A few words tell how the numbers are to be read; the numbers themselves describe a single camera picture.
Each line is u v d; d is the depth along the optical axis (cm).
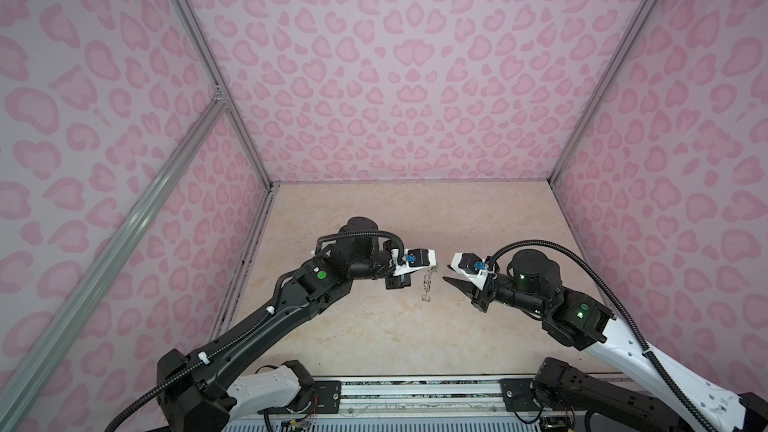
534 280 48
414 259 52
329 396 73
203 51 82
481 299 54
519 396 73
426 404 73
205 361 39
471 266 52
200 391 38
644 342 44
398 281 58
